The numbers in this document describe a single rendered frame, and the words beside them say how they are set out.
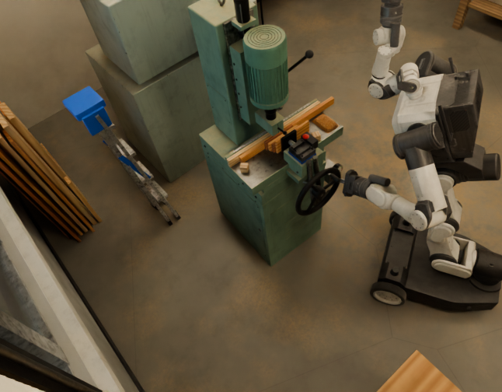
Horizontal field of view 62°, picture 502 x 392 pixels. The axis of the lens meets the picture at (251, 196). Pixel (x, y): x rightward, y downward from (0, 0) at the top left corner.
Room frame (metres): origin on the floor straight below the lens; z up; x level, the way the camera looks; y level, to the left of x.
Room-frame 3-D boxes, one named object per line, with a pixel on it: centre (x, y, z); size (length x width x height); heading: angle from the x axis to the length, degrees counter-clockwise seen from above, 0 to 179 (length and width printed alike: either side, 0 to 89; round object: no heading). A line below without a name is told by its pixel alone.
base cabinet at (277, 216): (1.56, -0.10, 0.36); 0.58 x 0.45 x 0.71; 30
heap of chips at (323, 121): (1.52, -0.45, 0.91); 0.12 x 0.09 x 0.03; 30
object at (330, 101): (1.51, -0.25, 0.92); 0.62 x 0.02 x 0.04; 120
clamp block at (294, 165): (1.31, -0.28, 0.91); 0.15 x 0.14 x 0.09; 120
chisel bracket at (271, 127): (1.47, -0.15, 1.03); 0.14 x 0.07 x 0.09; 30
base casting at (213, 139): (1.56, -0.10, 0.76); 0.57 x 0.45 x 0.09; 30
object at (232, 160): (1.49, -0.18, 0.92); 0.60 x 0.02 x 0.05; 120
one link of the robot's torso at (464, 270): (0.95, -1.06, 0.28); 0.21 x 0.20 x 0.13; 60
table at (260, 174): (1.38, -0.24, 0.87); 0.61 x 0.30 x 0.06; 120
